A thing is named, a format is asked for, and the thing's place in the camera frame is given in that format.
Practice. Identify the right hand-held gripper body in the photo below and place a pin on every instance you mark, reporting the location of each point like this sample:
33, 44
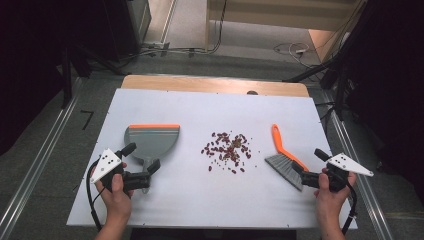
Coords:
346, 163

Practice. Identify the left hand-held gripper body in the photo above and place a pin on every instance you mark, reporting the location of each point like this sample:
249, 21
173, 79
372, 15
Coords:
106, 163

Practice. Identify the orange hand brush grey bristles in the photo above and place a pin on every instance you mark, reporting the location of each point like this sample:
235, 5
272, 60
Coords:
283, 163

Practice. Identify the grey dustpan with orange edge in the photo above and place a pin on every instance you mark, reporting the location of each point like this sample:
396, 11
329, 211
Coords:
153, 143

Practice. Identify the pile of red beans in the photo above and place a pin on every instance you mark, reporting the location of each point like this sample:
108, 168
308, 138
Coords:
228, 150

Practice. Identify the person's left hand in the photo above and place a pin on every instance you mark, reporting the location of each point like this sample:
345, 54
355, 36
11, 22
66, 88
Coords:
116, 201

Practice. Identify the person's right hand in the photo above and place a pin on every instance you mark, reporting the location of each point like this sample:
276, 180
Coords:
331, 201

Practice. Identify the white board table cover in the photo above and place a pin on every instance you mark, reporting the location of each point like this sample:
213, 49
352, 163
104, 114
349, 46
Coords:
206, 113

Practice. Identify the black tripod leg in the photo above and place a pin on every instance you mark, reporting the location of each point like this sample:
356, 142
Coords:
310, 71

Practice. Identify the black stand leg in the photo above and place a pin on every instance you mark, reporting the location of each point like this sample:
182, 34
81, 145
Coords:
66, 80

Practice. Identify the wooden table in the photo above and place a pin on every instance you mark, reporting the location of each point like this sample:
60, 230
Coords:
200, 85

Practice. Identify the grey power strip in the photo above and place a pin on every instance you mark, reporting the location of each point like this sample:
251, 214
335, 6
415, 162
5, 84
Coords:
156, 45

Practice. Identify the light wooden box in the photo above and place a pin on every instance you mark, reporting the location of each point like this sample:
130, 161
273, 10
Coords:
321, 43

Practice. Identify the dark cabinet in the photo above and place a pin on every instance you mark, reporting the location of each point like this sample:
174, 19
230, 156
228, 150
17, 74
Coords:
123, 30

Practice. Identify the metal floor rail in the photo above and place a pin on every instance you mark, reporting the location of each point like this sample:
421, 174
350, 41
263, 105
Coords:
363, 186
36, 160

